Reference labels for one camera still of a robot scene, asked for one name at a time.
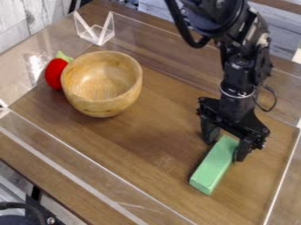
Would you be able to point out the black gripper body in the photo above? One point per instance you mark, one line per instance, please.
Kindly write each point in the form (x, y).
(234, 115)

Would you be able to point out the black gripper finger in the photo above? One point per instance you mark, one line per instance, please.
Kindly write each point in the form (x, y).
(210, 130)
(244, 148)

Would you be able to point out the green rectangular block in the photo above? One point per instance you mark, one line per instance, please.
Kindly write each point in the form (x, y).
(214, 165)

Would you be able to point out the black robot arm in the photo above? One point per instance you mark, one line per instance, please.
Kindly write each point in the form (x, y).
(234, 26)

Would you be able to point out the brown wooden bowl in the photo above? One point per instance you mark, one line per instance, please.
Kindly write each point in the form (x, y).
(102, 83)

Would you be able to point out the clear acrylic corner bracket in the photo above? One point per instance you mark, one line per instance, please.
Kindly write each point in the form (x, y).
(98, 34)

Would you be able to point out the black table clamp mount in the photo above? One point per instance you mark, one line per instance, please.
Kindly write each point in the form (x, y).
(39, 214)

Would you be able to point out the clear acrylic tray wall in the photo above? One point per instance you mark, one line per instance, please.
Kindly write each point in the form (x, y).
(118, 170)

